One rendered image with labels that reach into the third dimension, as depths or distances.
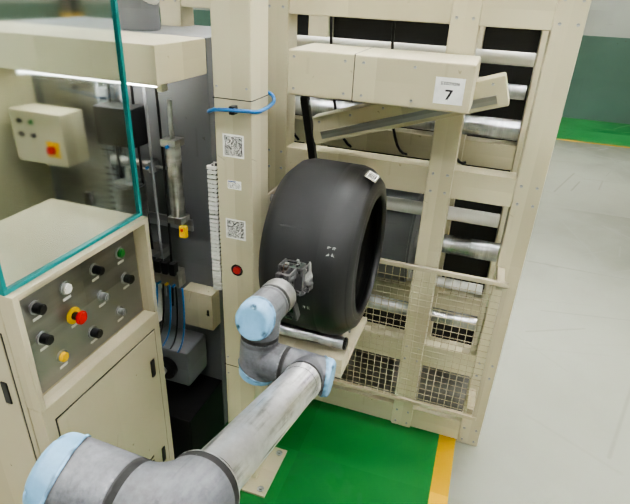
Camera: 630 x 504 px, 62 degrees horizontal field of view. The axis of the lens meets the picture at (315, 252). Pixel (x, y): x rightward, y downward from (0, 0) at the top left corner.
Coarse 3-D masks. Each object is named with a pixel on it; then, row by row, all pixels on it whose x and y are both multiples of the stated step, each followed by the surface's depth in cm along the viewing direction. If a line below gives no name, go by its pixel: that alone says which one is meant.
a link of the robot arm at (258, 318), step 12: (264, 288) 123; (276, 288) 124; (252, 300) 117; (264, 300) 118; (276, 300) 120; (288, 300) 125; (240, 312) 117; (252, 312) 116; (264, 312) 115; (276, 312) 118; (240, 324) 117; (252, 324) 116; (264, 324) 115; (276, 324) 119; (252, 336) 117; (264, 336) 116; (276, 336) 121
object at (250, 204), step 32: (224, 0) 146; (256, 0) 148; (224, 32) 150; (256, 32) 151; (224, 64) 154; (256, 64) 155; (224, 96) 159; (256, 96) 159; (224, 128) 163; (256, 128) 164; (224, 160) 168; (256, 160) 168; (224, 192) 173; (256, 192) 173; (224, 224) 179; (256, 224) 178; (224, 256) 185; (256, 256) 183; (224, 288) 191; (256, 288) 189; (224, 320) 198
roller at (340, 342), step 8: (280, 328) 180; (288, 328) 180; (296, 328) 179; (288, 336) 181; (296, 336) 179; (304, 336) 178; (312, 336) 177; (320, 336) 177; (328, 336) 176; (336, 336) 176; (328, 344) 176; (336, 344) 175; (344, 344) 174
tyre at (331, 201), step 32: (320, 160) 170; (288, 192) 156; (320, 192) 155; (352, 192) 154; (384, 192) 178; (288, 224) 153; (320, 224) 150; (352, 224) 151; (384, 224) 190; (288, 256) 152; (320, 256) 150; (352, 256) 151; (320, 288) 152; (352, 288) 156; (288, 320) 168; (320, 320) 160; (352, 320) 167
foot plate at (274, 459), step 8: (272, 456) 243; (280, 456) 243; (264, 464) 239; (272, 464) 239; (280, 464) 240; (264, 472) 235; (272, 472) 235; (248, 480) 231; (256, 480) 231; (264, 480) 231; (272, 480) 232; (248, 488) 227; (256, 488) 227; (264, 488) 227; (264, 496) 224
